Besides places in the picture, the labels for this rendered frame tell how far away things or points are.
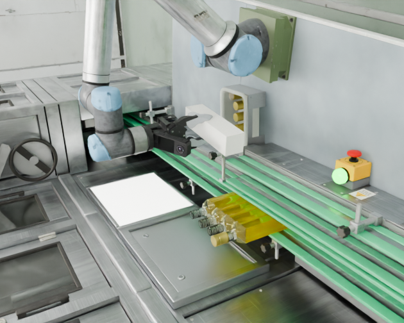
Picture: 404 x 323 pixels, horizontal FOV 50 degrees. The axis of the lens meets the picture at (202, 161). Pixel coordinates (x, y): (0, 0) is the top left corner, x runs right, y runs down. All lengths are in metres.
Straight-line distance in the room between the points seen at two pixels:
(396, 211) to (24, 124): 1.61
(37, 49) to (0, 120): 2.81
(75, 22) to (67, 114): 2.87
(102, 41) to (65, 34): 3.72
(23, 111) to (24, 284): 0.87
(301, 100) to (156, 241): 0.69
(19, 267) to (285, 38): 1.17
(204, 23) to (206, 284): 0.74
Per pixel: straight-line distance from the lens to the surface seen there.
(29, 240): 1.77
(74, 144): 2.20
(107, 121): 1.13
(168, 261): 1.44
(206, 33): 1.19
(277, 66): 1.45
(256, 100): 1.58
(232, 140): 1.19
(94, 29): 1.22
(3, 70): 4.89
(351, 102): 1.31
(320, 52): 1.38
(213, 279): 1.34
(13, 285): 1.56
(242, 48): 1.21
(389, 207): 1.21
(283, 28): 1.43
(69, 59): 4.96
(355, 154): 1.26
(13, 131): 2.15
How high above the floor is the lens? 1.70
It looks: 27 degrees down
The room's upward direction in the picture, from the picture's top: 104 degrees counter-clockwise
